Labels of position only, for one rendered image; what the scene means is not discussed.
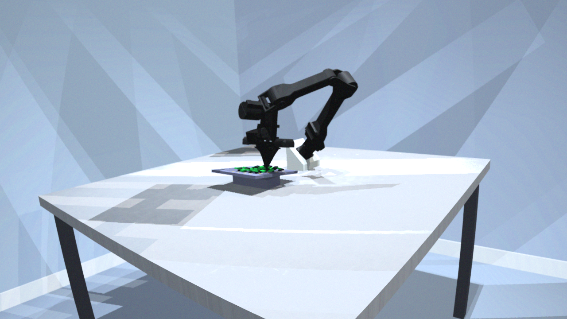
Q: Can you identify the pale blue switch panel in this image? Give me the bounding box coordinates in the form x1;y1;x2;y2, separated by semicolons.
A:
212;165;298;190

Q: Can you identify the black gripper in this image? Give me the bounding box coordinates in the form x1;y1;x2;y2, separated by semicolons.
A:
242;121;295;168

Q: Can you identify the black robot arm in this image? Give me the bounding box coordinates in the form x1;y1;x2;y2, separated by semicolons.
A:
238;68;358;160

